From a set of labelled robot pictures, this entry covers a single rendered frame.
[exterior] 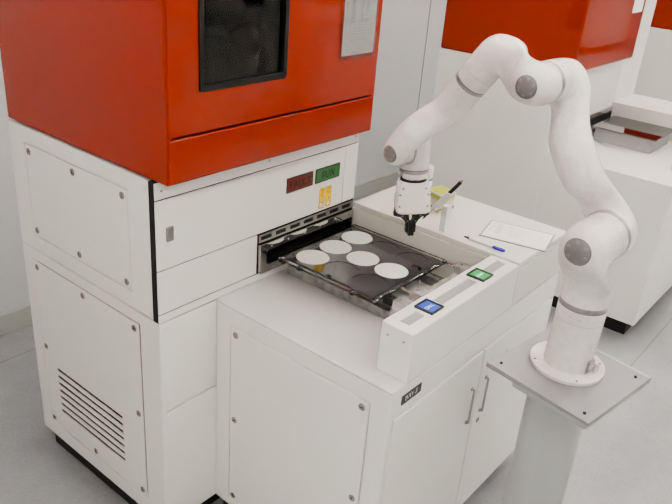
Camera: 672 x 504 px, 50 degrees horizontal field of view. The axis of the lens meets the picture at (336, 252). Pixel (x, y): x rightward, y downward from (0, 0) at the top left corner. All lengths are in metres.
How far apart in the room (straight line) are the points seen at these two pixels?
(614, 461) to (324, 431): 1.46
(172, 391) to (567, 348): 1.09
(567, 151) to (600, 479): 1.58
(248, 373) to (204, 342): 0.16
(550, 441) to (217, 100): 1.22
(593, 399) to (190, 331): 1.08
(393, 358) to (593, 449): 1.49
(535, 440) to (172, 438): 1.03
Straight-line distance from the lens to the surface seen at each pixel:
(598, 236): 1.73
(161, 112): 1.75
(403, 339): 1.76
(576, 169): 1.77
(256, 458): 2.28
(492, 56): 1.84
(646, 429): 3.36
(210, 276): 2.06
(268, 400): 2.11
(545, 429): 2.03
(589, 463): 3.07
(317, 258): 2.19
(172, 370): 2.12
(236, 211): 2.05
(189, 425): 2.28
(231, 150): 1.90
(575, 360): 1.92
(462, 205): 2.54
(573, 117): 1.80
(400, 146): 1.96
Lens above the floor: 1.86
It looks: 25 degrees down
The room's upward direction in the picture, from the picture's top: 5 degrees clockwise
